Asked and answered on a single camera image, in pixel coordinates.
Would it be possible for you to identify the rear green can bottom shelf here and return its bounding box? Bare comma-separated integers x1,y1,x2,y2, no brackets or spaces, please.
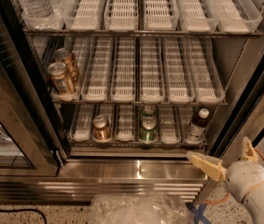
141,105,157,119

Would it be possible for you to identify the rear gold can middle shelf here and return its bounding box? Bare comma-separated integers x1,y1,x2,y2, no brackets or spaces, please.
54,48,79,86

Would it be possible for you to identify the top wire shelf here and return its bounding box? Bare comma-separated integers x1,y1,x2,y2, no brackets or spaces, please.
24,29,264,39

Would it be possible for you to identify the gold can shelf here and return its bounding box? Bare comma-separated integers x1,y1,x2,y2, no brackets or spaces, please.
92,116,111,142
54,48,79,86
48,62,76,94

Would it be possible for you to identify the dark bottle with white cap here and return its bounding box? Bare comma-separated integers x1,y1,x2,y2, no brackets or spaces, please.
184,107,211,146

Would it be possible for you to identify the wire shelf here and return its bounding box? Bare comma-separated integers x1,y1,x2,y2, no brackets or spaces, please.
52,100,228,106
69,140,207,149
24,29,264,39

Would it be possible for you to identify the glass fridge door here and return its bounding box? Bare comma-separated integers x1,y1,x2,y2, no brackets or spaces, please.
0,0,70,177

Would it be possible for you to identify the orange cable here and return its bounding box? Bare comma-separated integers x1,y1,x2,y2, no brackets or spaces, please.
203,148,264,205

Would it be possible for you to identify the front green can bottom shelf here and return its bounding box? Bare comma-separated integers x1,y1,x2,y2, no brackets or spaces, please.
139,117,157,144

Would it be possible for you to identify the middle wire shelf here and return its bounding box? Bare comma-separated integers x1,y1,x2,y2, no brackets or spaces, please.
52,100,228,106

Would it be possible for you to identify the bottom wire shelf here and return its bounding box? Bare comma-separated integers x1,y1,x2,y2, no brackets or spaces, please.
69,140,207,149

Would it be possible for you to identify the blue tape cross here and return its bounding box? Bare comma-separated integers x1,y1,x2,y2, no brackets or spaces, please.
187,203,212,224

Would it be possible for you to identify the green can shelf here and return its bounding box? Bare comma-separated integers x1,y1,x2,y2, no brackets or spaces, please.
141,105,157,119
139,117,157,144

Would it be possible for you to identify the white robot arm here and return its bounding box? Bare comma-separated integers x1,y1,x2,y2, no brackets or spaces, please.
187,136,264,224

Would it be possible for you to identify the black cable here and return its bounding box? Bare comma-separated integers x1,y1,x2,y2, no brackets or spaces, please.
0,199,49,224

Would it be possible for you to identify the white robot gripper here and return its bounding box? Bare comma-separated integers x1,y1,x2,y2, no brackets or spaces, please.
187,136,264,203

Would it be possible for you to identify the gold can bottom shelf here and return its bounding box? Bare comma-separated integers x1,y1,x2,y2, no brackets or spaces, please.
92,116,111,142

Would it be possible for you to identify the front gold can middle shelf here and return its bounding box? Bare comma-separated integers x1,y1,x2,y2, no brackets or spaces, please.
48,62,76,94

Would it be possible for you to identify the stainless steel fridge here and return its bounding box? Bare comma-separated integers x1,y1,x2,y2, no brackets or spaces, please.
0,0,264,203

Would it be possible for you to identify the clear plastic bag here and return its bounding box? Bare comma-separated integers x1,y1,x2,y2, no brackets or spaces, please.
90,194,194,224

